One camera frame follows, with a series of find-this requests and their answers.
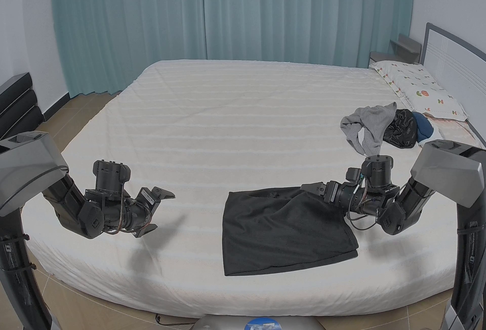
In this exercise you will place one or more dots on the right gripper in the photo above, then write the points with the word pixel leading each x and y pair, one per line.
pixel 340 195

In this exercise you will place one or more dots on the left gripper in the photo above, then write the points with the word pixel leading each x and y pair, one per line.
pixel 140 212

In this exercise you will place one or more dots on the black T-shirt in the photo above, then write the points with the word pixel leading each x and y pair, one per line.
pixel 284 233

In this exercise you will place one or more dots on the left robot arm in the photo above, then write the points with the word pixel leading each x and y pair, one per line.
pixel 30 169

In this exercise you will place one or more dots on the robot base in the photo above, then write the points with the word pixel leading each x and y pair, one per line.
pixel 220 324

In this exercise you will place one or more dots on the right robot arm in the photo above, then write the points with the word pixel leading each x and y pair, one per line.
pixel 448 169

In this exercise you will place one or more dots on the grey shorts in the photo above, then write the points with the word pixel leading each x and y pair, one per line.
pixel 374 119

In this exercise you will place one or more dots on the bed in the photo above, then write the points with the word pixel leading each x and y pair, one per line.
pixel 246 112

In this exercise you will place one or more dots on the black glossy garment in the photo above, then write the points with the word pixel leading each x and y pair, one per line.
pixel 400 129

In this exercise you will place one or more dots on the dark blue garment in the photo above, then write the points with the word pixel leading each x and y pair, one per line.
pixel 423 127

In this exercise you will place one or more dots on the white garment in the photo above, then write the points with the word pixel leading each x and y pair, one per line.
pixel 436 134

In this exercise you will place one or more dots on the white printed pillow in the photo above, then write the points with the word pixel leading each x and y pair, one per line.
pixel 417 87

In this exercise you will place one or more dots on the grey bedside table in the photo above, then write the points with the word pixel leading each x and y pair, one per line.
pixel 404 45

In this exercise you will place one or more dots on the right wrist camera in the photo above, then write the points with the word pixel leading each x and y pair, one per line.
pixel 352 175

